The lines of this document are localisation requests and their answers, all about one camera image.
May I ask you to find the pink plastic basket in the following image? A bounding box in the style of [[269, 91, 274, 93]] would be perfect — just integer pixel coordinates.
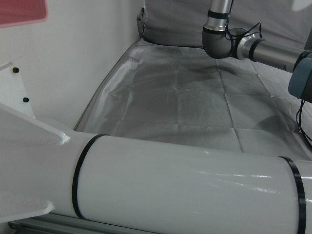
[[0, 0, 48, 29]]

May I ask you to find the grey fabric curtain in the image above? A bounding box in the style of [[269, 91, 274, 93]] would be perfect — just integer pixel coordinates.
[[73, 0, 312, 161]]

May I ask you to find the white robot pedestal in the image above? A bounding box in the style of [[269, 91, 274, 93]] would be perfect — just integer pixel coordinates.
[[0, 60, 312, 234]]

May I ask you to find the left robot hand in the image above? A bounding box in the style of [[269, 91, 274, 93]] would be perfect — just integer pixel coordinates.
[[291, 0, 312, 12]]

